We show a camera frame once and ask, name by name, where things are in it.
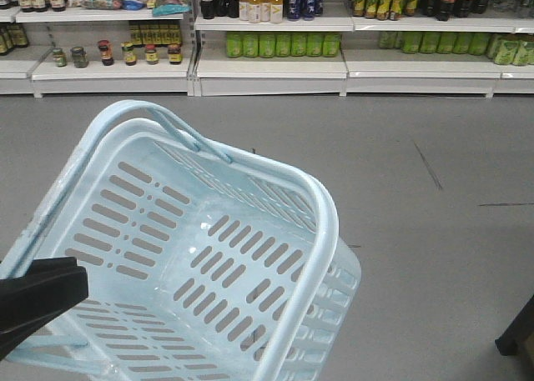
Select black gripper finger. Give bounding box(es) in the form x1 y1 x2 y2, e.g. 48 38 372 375
1 316 50 360
1 257 88 335

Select light blue plastic basket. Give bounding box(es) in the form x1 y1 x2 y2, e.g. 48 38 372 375
1 100 361 380

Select small sauce jar green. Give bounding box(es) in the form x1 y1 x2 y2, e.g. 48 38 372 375
70 46 89 68

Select dark red sauce jar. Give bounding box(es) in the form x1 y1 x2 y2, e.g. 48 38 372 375
98 39 114 66

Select orange lid sauce jar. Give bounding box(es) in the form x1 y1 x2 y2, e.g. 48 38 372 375
144 44 159 65

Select yellow label sauce jar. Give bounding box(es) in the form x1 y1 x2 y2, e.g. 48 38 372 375
121 42 137 66

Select white store shelving unit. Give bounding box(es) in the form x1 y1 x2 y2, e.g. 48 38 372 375
1 7 533 98

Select row of green drink cans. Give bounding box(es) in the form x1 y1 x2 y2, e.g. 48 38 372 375
225 31 342 58

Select snack bags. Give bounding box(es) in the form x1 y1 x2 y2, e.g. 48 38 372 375
80 0 191 17

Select black wood produce display table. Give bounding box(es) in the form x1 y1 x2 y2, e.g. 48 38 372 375
495 296 534 356

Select row of green drink packs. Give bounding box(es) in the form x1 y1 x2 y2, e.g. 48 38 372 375
378 31 533 67

